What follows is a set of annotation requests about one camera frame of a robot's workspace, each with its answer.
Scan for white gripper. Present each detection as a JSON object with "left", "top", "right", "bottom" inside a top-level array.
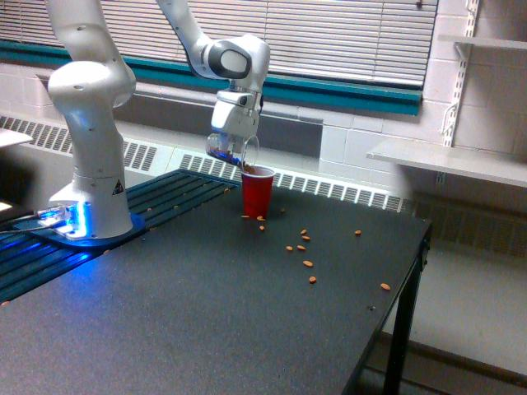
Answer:
[{"left": 211, "top": 90, "right": 261, "bottom": 163}]

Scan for clear plastic cup with nuts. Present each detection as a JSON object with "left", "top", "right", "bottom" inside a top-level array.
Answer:
[{"left": 206, "top": 133, "right": 259, "bottom": 173}]

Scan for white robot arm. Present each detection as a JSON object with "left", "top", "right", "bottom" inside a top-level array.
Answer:
[{"left": 40, "top": 1, "right": 270, "bottom": 240}]

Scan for red plastic cup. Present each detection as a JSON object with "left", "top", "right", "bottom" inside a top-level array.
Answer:
[{"left": 241, "top": 166, "right": 275, "bottom": 218}]

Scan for white window blinds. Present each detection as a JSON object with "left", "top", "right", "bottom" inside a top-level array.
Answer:
[{"left": 1, "top": 1, "right": 438, "bottom": 89}]

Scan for white baseboard radiator vent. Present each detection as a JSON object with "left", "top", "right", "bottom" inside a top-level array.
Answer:
[{"left": 1, "top": 114, "right": 417, "bottom": 214}]

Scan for white object at left edge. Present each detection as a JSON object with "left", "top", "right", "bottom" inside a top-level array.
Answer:
[{"left": 0, "top": 128, "right": 33, "bottom": 148}]

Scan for white shelf bracket rail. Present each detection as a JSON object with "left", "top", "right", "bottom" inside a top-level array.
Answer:
[{"left": 441, "top": 0, "right": 480, "bottom": 147}]

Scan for blue slotted mounting rail plate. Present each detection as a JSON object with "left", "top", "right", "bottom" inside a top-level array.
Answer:
[{"left": 1, "top": 170, "right": 240, "bottom": 304}]

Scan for black table leg frame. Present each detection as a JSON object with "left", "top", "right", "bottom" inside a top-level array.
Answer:
[{"left": 342, "top": 221, "right": 433, "bottom": 394}]

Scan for black cable at base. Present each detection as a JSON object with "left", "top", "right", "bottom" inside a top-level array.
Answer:
[{"left": 0, "top": 210, "right": 54, "bottom": 236}]

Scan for white lower wall shelf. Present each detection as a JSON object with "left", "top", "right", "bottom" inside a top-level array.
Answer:
[{"left": 366, "top": 139, "right": 526, "bottom": 188}]

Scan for white wall shelf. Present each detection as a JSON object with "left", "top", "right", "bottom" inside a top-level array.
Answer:
[
  {"left": 437, "top": 35, "right": 527, "bottom": 51},
  {"left": 366, "top": 139, "right": 526, "bottom": 188}
]

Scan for white upper wall shelf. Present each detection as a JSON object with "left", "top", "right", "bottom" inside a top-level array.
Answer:
[{"left": 437, "top": 35, "right": 527, "bottom": 51}]

